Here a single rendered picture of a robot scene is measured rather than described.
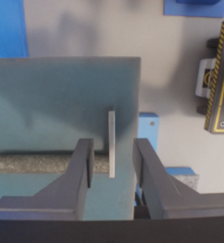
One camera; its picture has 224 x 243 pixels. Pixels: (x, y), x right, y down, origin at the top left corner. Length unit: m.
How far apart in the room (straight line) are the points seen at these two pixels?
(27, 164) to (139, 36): 1.20
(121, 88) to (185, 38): 1.22
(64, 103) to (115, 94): 0.08
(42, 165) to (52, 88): 0.12
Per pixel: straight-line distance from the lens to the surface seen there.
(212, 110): 1.21
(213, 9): 1.56
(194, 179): 1.61
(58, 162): 0.27
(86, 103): 0.26
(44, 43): 1.40
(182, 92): 1.45
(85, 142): 0.15
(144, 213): 0.52
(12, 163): 0.30
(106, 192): 0.33
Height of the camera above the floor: 1.31
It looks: 73 degrees down
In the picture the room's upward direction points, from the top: 176 degrees clockwise
